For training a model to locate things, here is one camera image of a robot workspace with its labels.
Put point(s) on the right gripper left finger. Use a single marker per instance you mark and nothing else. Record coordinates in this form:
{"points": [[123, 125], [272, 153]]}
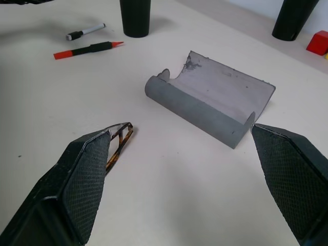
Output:
{"points": [[64, 194]]}

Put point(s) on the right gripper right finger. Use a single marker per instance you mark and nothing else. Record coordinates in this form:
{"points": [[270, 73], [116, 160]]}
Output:
{"points": [[294, 179]]}

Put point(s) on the tortoiseshell glasses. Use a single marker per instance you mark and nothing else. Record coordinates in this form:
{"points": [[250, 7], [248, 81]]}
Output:
{"points": [[119, 151]]}

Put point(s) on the grey glasses case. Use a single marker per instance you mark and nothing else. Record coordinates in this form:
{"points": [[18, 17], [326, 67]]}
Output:
{"points": [[194, 110]]}

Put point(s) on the red black pen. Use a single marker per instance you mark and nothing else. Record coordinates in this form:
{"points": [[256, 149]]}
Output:
{"points": [[87, 49]]}

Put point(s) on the black white marker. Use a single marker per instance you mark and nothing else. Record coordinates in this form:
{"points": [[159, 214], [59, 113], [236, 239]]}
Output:
{"points": [[77, 35]]}

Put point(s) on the red cube block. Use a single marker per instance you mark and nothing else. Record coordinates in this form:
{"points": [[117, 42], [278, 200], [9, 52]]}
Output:
{"points": [[319, 43]]}

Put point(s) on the black pen cup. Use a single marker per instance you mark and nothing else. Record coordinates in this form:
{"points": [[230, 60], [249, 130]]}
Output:
{"points": [[292, 20]]}

